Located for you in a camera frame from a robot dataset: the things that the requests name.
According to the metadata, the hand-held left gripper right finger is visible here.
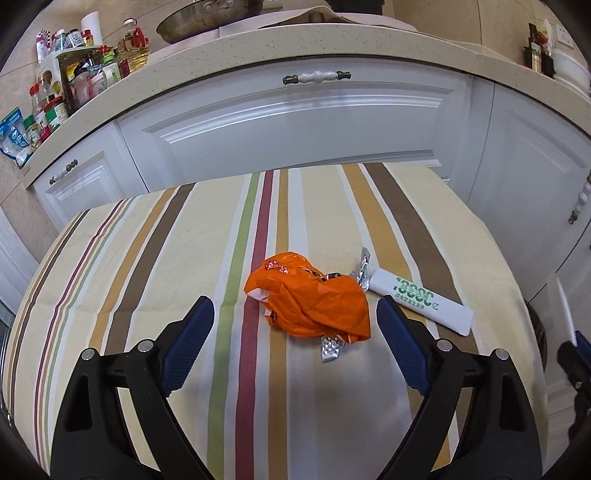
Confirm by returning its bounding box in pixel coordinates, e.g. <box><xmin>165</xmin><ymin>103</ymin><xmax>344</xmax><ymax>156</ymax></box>
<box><xmin>376</xmin><ymin>294</ymin><xmax>542</xmax><ymax>480</ymax></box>

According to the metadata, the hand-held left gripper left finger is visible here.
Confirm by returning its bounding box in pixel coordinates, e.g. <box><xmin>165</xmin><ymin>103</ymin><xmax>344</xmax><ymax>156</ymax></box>
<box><xmin>50</xmin><ymin>295</ymin><xmax>216</xmax><ymax>480</ymax></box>

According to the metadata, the white sachet with green print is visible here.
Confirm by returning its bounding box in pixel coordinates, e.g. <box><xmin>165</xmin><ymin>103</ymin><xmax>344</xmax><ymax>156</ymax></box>
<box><xmin>368</xmin><ymin>268</ymin><xmax>474</xmax><ymax>336</ymax></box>

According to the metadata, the orange foil wrapper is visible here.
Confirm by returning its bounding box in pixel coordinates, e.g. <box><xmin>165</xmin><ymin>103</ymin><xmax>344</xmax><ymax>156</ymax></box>
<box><xmin>243</xmin><ymin>247</ymin><xmax>373</xmax><ymax>364</ymax></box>

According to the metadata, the striped tablecloth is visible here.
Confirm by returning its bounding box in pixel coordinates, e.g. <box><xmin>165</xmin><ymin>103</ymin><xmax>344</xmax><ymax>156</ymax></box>
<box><xmin>0</xmin><ymin>161</ymin><xmax>551</xmax><ymax>480</ymax></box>

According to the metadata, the white cabinet door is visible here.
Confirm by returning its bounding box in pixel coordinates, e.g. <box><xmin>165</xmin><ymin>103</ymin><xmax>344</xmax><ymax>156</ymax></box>
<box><xmin>464</xmin><ymin>80</ymin><xmax>591</xmax><ymax>301</ymax></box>
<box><xmin>31</xmin><ymin>147</ymin><xmax>149</xmax><ymax>232</ymax></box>

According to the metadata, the white cabinet drawer front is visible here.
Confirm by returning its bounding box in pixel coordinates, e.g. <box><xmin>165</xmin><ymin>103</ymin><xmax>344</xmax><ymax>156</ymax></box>
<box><xmin>115</xmin><ymin>68</ymin><xmax>486</xmax><ymax>191</ymax></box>

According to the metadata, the blue and white bag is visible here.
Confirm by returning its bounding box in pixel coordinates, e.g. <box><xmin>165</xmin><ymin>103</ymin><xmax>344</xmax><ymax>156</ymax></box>
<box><xmin>0</xmin><ymin>107</ymin><xmax>33</xmax><ymax>166</ymax></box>

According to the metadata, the white lidded container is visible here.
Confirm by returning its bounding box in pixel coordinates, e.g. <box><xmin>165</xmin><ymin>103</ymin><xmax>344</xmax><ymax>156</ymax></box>
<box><xmin>551</xmin><ymin>48</ymin><xmax>591</xmax><ymax>92</ymax></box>

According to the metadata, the group of condiment bottles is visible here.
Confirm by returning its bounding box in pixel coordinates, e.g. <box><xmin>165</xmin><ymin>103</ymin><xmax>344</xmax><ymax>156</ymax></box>
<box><xmin>27</xmin><ymin>28</ymin><xmax>126</xmax><ymax>140</ymax></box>

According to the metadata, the dark olive oil bottle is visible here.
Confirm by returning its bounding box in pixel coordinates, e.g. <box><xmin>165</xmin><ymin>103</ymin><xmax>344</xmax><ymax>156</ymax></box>
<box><xmin>528</xmin><ymin>23</ymin><xmax>544</xmax><ymax>73</ymax></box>

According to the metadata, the yellow cooking oil bottle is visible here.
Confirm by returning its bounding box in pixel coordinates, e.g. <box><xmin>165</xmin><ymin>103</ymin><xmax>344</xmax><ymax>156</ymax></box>
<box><xmin>117</xmin><ymin>18</ymin><xmax>151</xmax><ymax>75</ymax></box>

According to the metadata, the white condiment rack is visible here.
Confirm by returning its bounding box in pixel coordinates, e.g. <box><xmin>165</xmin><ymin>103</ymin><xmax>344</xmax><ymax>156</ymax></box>
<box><xmin>35</xmin><ymin>45</ymin><xmax>117</xmax><ymax>117</ymax></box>

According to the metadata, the beige stone countertop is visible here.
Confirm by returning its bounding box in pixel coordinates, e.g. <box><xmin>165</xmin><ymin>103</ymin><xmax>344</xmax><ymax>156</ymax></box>
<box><xmin>21</xmin><ymin>21</ymin><xmax>591</xmax><ymax>190</ymax></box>

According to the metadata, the steel wok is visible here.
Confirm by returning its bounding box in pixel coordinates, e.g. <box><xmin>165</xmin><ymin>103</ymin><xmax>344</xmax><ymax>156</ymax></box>
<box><xmin>156</xmin><ymin>0</ymin><xmax>265</xmax><ymax>45</ymax></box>

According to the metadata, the paper towel roll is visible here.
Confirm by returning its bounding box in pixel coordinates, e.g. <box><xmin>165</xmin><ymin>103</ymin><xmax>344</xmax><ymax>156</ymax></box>
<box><xmin>80</xmin><ymin>11</ymin><xmax>103</xmax><ymax>47</ymax></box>

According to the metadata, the beige stove cover cloth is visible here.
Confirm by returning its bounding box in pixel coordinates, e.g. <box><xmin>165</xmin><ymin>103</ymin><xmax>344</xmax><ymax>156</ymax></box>
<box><xmin>216</xmin><ymin>4</ymin><xmax>417</xmax><ymax>38</ymax></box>

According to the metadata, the black lidded pot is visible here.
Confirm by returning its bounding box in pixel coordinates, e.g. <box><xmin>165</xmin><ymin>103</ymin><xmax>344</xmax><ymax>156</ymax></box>
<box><xmin>329</xmin><ymin>0</ymin><xmax>387</xmax><ymax>15</ymax></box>

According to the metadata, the cabinet door handle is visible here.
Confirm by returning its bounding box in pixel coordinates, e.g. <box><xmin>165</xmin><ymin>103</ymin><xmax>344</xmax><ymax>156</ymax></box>
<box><xmin>48</xmin><ymin>159</ymin><xmax>79</xmax><ymax>184</ymax></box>
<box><xmin>568</xmin><ymin>170</ymin><xmax>591</xmax><ymax>225</ymax></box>

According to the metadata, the drawer handle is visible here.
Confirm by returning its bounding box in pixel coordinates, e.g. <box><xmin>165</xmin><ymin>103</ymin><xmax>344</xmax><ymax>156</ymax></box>
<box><xmin>282</xmin><ymin>70</ymin><xmax>352</xmax><ymax>86</ymax></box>

